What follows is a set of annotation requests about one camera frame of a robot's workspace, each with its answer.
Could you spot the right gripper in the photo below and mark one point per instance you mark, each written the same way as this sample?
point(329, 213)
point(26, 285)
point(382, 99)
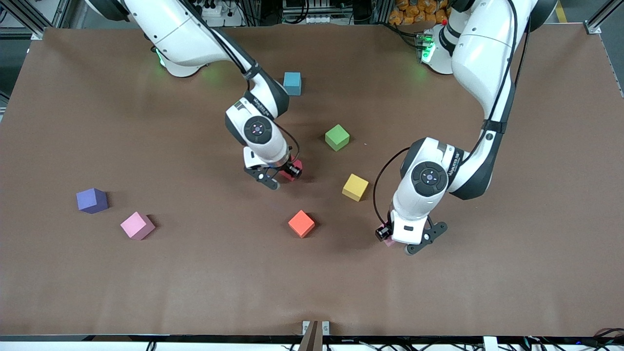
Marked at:
point(291, 169)

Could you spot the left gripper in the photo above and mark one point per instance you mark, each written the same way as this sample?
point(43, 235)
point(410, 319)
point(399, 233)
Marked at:
point(383, 232)

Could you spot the red foam cube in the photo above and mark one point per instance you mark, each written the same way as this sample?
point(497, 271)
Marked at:
point(287, 178)

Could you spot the pink foam cube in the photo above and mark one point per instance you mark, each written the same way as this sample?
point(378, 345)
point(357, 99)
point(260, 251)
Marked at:
point(389, 242)
point(136, 225)

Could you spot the yellow foam cube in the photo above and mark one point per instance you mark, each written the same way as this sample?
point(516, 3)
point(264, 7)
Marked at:
point(355, 187)

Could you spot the green foam cube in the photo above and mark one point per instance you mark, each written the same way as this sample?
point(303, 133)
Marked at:
point(337, 137)

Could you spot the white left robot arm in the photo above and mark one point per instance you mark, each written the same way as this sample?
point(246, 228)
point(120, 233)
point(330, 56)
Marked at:
point(482, 58)

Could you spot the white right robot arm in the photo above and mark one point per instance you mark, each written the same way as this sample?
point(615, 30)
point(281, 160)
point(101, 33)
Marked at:
point(185, 29)

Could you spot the orange foam cube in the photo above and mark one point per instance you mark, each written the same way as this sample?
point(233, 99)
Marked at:
point(301, 223)

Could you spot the blue foam cube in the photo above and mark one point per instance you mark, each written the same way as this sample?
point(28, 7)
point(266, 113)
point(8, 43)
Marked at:
point(294, 84)

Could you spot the small grey metal plate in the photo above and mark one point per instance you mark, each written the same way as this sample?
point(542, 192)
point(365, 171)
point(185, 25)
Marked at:
point(305, 327)
point(325, 327)

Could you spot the brown tapered bar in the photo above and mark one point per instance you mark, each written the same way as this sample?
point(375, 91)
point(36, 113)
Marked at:
point(312, 339)

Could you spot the brown table mat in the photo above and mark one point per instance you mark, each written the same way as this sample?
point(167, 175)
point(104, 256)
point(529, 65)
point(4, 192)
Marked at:
point(195, 282)

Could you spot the white equipment rack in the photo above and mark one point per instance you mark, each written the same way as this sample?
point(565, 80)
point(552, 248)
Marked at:
point(317, 18)

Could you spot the white tag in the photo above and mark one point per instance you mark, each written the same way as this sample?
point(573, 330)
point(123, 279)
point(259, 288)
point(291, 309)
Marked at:
point(490, 343)

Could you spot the white power strip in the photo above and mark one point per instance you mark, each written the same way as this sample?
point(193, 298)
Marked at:
point(214, 10)

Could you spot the purple foam cube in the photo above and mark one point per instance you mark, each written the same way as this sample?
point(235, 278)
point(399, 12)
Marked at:
point(91, 200)

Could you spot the bag of orange items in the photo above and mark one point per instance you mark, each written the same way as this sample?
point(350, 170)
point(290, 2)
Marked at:
point(419, 12)

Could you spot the black table edge strip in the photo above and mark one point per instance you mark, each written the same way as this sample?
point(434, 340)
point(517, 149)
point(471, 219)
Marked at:
point(146, 337)

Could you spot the aluminium frame profile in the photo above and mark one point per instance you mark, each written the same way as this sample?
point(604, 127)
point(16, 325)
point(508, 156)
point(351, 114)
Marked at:
point(48, 19)
point(602, 19)

